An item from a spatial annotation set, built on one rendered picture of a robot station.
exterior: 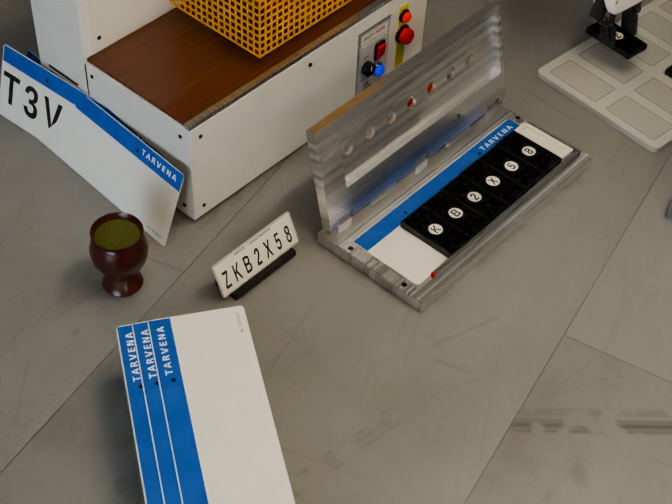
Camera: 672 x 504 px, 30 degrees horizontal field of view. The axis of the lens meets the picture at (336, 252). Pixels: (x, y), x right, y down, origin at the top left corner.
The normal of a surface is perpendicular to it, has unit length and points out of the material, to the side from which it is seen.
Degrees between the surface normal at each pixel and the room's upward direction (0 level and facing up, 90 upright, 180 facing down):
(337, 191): 77
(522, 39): 0
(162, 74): 0
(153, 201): 69
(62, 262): 0
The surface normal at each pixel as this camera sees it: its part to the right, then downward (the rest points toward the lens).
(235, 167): 0.74, 0.51
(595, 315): 0.04, -0.69
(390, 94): 0.73, 0.33
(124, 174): -0.66, 0.21
